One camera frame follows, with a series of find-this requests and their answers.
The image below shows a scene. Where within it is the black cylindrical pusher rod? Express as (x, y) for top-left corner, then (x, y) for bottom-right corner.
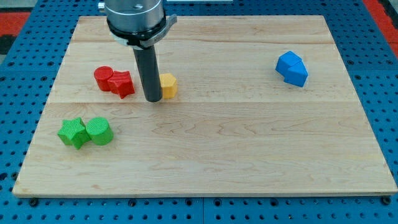
(133, 46), (162, 102)

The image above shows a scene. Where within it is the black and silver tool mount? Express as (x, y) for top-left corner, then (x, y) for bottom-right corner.
(106, 14), (177, 49)

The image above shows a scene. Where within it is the yellow hexagon block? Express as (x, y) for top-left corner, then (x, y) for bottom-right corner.
(160, 73), (178, 99)

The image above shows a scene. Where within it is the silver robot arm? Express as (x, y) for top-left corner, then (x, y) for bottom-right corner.
(98, 0), (177, 102)

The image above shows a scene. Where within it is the red star block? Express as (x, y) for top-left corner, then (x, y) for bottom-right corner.
(107, 71), (135, 99)

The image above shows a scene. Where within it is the red cylinder block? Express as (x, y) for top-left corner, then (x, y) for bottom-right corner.
(93, 66), (114, 91)

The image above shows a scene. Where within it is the green cylinder block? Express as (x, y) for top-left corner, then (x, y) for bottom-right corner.
(86, 117), (114, 146)

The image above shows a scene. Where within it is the green star block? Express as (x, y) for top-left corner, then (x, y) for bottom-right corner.
(57, 117), (91, 149)

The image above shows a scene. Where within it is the wooden board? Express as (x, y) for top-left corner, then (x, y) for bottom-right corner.
(13, 16), (397, 198)

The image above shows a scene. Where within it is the blue cube block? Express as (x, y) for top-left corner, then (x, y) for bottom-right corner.
(275, 51), (302, 77)

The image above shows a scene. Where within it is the blue pentagon block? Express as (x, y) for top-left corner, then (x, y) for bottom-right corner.
(284, 62), (308, 87)

